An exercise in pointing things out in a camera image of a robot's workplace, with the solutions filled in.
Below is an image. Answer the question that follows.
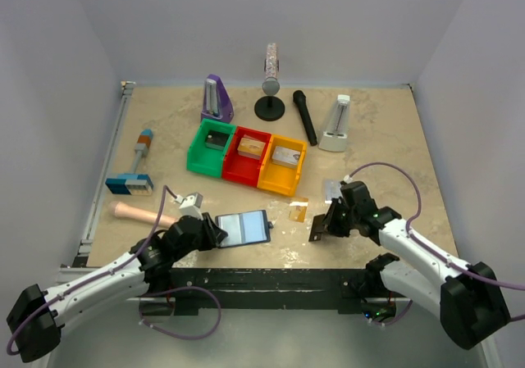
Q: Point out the black card stack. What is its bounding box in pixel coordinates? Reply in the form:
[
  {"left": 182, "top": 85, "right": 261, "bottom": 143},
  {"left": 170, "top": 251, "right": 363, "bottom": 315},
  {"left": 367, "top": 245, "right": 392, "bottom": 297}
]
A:
[{"left": 204, "top": 129, "right": 230, "bottom": 151}]

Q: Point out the blue toy block hammer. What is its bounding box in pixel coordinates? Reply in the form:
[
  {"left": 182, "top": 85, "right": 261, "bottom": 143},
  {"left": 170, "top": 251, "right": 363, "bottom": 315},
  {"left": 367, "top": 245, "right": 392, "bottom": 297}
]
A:
[{"left": 105, "top": 129, "right": 154, "bottom": 196}]

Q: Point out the black credit card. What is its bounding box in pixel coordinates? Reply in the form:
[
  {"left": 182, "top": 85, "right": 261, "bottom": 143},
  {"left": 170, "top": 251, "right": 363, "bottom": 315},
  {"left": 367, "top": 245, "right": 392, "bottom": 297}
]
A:
[{"left": 308, "top": 215, "right": 327, "bottom": 243}]

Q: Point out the purple metronome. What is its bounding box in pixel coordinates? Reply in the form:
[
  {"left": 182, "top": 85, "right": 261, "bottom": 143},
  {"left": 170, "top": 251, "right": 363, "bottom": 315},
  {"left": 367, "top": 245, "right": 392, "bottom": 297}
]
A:
[{"left": 200, "top": 74, "right": 234, "bottom": 124}]

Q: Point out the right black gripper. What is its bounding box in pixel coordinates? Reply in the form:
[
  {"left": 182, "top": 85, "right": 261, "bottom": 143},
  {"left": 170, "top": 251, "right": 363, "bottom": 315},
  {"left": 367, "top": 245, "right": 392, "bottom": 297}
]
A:
[{"left": 315, "top": 197, "right": 359, "bottom": 237}]

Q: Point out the yellow plastic bin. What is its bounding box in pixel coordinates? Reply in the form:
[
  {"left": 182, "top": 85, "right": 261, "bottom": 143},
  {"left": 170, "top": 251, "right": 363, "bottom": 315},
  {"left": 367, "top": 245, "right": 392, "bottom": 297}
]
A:
[{"left": 257, "top": 134, "right": 307, "bottom": 197}]

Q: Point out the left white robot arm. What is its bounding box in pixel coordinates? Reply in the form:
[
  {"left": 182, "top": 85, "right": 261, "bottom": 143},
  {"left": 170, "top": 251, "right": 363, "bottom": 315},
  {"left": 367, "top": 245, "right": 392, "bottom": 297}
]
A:
[{"left": 7, "top": 213, "right": 228, "bottom": 363}]

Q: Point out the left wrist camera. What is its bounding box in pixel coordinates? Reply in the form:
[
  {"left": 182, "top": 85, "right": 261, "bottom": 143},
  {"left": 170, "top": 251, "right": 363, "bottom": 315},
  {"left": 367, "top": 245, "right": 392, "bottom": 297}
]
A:
[{"left": 175, "top": 193, "right": 203, "bottom": 220}]

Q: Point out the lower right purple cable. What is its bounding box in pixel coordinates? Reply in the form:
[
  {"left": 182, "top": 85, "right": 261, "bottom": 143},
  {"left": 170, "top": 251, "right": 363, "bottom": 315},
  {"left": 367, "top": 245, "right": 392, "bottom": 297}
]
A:
[{"left": 367, "top": 298, "right": 414, "bottom": 328}]

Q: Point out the green plastic bin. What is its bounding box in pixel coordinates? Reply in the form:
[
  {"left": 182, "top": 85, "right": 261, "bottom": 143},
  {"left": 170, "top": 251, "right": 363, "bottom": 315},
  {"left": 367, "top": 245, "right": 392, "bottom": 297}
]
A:
[{"left": 186, "top": 119, "right": 236, "bottom": 178}]

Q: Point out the white silver credit card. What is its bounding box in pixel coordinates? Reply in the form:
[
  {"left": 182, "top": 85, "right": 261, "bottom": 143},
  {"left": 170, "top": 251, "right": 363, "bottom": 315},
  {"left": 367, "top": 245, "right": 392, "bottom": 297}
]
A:
[{"left": 322, "top": 179, "right": 340, "bottom": 204}]

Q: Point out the black round microphone stand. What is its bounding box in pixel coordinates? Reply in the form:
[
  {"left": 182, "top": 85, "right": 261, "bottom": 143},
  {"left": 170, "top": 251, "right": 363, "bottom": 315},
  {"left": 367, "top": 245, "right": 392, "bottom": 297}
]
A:
[{"left": 254, "top": 96, "right": 285, "bottom": 121}]

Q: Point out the orange credit card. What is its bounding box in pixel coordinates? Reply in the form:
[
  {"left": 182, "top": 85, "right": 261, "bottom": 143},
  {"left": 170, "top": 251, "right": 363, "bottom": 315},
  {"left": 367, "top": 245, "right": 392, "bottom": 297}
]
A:
[{"left": 288, "top": 197, "right": 309, "bottom": 223}]

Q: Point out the glitter microphone on stand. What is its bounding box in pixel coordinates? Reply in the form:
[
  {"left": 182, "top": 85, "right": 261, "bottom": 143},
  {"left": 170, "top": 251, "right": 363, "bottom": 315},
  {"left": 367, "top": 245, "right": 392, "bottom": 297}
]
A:
[{"left": 262, "top": 43, "right": 280, "bottom": 96}]

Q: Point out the navy blue card holder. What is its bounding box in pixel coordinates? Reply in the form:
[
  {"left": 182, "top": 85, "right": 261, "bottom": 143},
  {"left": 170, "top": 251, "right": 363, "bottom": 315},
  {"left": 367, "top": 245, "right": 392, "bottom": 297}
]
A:
[{"left": 215, "top": 210, "right": 273, "bottom": 248}]

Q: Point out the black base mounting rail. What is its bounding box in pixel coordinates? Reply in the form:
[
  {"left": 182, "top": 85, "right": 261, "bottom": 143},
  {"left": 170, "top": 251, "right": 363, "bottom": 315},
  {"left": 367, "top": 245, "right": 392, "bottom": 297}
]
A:
[{"left": 121, "top": 266, "right": 414, "bottom": 316}]

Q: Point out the white card stack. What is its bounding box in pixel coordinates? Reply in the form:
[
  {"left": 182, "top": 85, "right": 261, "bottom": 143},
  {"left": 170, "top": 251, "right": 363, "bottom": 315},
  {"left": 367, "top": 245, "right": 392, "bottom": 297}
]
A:
[{"left": 272, "top": 146, "right": 301, "bottom": 168}]

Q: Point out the white metronome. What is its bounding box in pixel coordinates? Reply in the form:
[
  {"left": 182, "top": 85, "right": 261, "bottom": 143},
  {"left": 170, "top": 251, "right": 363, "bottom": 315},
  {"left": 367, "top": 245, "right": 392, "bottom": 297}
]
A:
[{"left": 318, "top": 94, "right": 350, "bottom": 152}]

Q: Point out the black handheld microphone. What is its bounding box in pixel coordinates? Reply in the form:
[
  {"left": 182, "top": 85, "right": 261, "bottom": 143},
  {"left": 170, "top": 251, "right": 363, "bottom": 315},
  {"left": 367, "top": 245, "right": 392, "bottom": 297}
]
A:
[{"left": 292, "top": 90, "right": 317, "bottom": 146}]

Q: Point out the red plastic bin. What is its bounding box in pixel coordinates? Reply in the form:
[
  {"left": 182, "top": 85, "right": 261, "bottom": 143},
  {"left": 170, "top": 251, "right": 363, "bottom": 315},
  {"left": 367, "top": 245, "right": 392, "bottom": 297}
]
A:
[{"left": 221, "top": 126, "right": 272, "bottom": 188}]

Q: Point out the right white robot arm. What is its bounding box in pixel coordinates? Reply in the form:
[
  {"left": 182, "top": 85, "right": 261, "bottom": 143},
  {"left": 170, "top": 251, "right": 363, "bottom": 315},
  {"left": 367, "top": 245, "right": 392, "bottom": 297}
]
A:
[{"left": 309, "top": 181, "right": 511, "bottom": 350}]

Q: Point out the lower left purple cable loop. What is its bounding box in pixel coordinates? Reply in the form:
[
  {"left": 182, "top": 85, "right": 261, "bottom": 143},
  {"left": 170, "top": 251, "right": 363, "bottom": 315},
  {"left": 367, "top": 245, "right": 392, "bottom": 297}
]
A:
[{"left": 138, "top": 283, "right": 221, "bottom": 339}]

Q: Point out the orange card stack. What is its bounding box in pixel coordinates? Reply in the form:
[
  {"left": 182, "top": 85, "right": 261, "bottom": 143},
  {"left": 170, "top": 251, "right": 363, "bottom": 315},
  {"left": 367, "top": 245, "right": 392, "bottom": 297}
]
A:
[{"left": 237, "top": 136, "right": 265, "bottom": 159}]

